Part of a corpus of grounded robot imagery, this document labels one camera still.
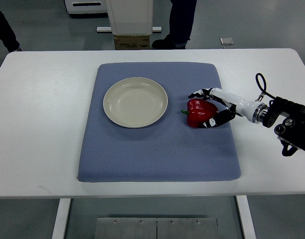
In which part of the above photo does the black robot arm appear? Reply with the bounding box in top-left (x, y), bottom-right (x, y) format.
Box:
top-left (254, 73), bottom-right (305, 156)

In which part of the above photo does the white machine column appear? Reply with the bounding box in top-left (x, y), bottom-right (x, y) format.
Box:
top-left (96, 0), bottom-right (162, 35)

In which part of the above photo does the person in dark jeans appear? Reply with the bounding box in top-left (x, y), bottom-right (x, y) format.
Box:
top-left (152, 0), bottom-right (197, 50)

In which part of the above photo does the cardboard box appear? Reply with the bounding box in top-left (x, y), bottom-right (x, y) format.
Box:
top-left (114, 35), bottom-right (150, 50)

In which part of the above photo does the metal base plate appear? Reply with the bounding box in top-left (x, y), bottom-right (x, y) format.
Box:
top-left (95, 217), bottom-right (220, 239)

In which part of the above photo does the red bell pepper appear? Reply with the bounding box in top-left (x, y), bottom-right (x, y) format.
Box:
top-left (181, 99), bottom-right (219, 128)

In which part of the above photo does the white appliance with slot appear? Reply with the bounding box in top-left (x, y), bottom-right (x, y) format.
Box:
top-left (64, 0), bottom-right (107, 14)

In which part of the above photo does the person in black trousers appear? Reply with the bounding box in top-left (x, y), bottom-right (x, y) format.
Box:
top-left (0, 11), bottom-right (22, 52)

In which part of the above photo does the blue textured mat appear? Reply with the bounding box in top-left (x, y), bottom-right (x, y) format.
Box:
top-left (77, 62), bottom-right (241, 182)

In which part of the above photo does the small grey floor plate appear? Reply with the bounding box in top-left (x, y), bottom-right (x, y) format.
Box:
top-left (220, 37), bottom-right (236, 49)

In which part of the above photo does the white table frame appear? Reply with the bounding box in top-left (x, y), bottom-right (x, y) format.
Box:
top-left (52, 196), bottom-right (257, 239)

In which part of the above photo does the cream round plate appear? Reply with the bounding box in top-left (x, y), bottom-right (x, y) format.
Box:
top-left (103, 77), bottom-right (168, 128)

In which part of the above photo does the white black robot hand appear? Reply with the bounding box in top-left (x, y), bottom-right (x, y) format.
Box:
top-left (188, 88), bottom-right (267, 128)

